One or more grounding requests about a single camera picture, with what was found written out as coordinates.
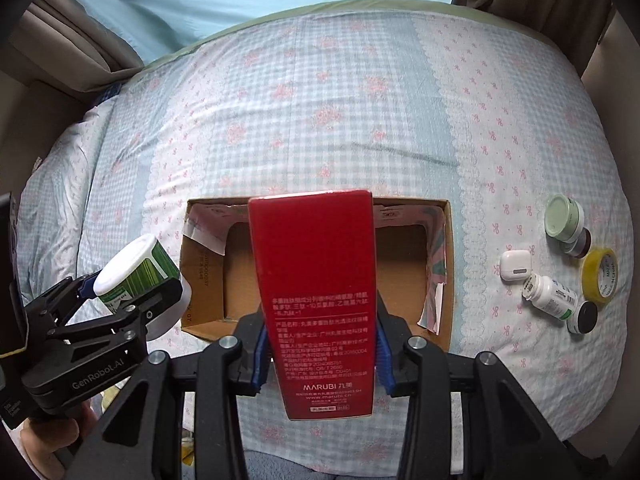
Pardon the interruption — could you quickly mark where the white-lidded green label jar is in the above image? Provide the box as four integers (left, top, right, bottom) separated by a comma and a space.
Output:
93, 234, 192, 340

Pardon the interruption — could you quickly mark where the white earbuds case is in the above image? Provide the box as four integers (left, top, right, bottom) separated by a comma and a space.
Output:
499, 249, 532, 284

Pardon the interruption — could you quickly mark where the pale green cream jar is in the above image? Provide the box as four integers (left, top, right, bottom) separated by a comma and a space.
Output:
544, 194, 585, 243

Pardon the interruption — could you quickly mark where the black-lidded small jar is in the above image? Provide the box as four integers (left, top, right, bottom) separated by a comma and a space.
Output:
566, 300, 599, 336

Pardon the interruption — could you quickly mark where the open cardboard box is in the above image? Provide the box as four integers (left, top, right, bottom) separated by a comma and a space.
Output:
180, 197, 454, 350

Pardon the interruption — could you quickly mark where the floral checkered quilt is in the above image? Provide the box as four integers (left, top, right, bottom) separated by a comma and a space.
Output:
17, 6, 634, 439

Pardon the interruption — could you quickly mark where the beige curtain left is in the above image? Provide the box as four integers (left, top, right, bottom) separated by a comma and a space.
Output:
1, 0, 143, 96

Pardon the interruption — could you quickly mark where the dark brown small jar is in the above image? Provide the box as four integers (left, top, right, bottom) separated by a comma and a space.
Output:
561, 228, 591, 259

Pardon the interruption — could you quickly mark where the red cosmetics box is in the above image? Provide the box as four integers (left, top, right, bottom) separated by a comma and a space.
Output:
248, 190, 376, 420

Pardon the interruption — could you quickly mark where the white pill bottle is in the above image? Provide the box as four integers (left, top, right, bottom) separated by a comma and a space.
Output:
522, 273, 578, 321

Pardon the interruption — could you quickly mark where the person's left hand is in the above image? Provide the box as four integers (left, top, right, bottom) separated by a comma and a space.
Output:
21, 401, 98, 479

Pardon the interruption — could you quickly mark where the yellow tape roll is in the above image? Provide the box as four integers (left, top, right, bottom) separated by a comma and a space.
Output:
582, 248, 618, 306

